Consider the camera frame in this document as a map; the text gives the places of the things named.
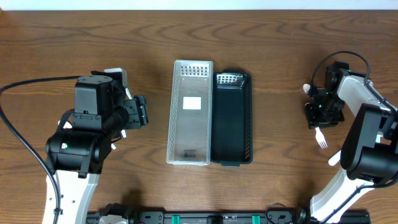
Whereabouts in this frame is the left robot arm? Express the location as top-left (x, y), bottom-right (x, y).
top-left (43, 68), bottom-right (149, 223)

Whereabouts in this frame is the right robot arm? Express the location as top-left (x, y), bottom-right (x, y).
top-left (295, 62), bottom-right (397, 223)

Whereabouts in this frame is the black plastic basket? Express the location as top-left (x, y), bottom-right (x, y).
top-left (210, 70), bottom-right (253, 167)

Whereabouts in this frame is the white plastic fork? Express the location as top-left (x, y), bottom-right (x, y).
top-left (376, 131), bottom-right (383, 143)
top-left (315, 127), bottom-right (328, 149)
top-left (328, 150), bottom-right (341, 166)

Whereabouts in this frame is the clear plastic basket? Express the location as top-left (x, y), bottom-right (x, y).
top-left (166, 60), bottom-right (213, 166)

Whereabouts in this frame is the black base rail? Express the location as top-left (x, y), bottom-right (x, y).
top-left (85, 202), bottom-right (371, 224)

